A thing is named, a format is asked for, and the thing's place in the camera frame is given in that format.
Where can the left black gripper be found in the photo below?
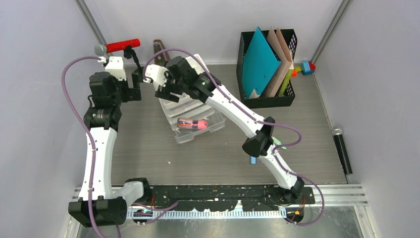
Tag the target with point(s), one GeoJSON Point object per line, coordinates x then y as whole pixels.
{"type": "Point", "coordinates": [131, 93]}

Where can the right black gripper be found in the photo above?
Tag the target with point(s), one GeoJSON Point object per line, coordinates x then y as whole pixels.
{"type": "Point", "coordinates": [163, 91]}

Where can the white plastic drawer unit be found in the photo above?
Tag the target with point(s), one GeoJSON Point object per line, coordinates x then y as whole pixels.
{"type": "Point", "coordinates": [190, 110]}

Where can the green illustrated book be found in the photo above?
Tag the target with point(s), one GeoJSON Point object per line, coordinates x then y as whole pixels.
{"type": "Point", "coordinates": [285, 82]}

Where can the pink cardboard folder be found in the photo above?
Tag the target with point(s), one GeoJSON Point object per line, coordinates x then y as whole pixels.
{"type": "Point", "coordinates": [278, 43]}

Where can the black mesh file organizer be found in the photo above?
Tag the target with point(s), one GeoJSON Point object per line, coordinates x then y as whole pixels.
{"type": "Point", "coordinates": [268, 102]}

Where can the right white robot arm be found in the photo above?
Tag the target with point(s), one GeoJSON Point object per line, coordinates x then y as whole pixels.
{"type": "Point", "coordinates": [258, 129]}

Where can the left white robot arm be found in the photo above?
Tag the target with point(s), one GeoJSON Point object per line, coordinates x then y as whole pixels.
{"type": "Point", "coordinates": [97, 203]}

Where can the black microphone stand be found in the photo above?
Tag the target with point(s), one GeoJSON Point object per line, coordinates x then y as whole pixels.
{"type": "Point", "coordinates": [129, 53]}

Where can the brown wooden metronome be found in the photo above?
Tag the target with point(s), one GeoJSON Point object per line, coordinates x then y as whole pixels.
{"type": "Point", "coordinates": [162, 58]}

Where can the teal folder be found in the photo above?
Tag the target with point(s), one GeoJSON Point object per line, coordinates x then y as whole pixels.
{"type": "Point", "coordinates": [258, 63]}

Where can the blue red toy block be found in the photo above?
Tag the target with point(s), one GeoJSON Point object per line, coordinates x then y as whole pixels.
{"type": "Point", "coordinates": [307, 68]}

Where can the black microphone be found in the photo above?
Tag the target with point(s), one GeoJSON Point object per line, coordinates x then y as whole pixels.
{"type": "Point", "coordinates": [338, 138]}

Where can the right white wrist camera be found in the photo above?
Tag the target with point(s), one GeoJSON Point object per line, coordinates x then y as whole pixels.
{"type": "Point", "coordinates": [155, 75]}

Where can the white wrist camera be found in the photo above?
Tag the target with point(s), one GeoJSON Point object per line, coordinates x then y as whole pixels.
{"type": "Point", "coordinates": [155, 75]}
{"type": "Point", "coordinates": [115, 66]}

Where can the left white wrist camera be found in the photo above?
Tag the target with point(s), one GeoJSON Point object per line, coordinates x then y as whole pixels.
{"type": "Point", "coordinates": [115, 66]}

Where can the red handled microphone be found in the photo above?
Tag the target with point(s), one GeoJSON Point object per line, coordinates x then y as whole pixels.
{"type": "Point", "coordinates": [103, 49]}

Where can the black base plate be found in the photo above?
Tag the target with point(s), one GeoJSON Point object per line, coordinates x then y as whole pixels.
{"type": "Point", "coordinates": [219, 198]}

